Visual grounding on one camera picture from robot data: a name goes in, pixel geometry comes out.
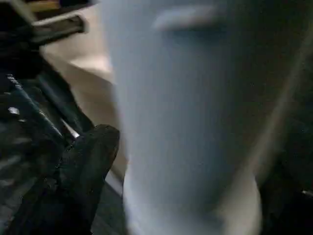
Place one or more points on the white plastic table top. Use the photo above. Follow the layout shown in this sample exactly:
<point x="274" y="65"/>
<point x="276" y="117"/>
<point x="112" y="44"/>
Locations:
<point x="88" y="63"/>

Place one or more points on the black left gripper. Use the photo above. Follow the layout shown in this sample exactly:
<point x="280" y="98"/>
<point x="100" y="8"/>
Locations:
<point x="24" y="36"/>

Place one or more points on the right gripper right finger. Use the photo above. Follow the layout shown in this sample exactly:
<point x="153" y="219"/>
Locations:
<point x="286" y="208"/>

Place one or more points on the black mat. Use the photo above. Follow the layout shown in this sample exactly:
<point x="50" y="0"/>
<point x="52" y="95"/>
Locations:
<point x="300" y="110"/>

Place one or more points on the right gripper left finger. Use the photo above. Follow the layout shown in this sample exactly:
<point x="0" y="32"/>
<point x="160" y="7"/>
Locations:
<point x="73" y="181"/>

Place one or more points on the white plastic table leg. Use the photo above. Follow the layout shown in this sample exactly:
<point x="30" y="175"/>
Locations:
<point x="190" y="110"/>

